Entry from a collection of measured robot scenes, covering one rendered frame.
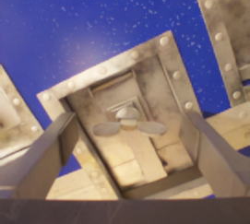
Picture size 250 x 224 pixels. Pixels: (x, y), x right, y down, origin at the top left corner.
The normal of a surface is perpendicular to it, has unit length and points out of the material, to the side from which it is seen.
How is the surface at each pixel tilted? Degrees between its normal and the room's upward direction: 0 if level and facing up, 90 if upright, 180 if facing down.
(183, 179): 90
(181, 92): 90
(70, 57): 90
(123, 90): 90
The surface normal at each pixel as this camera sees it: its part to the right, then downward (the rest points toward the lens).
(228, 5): 0.00, 0.29
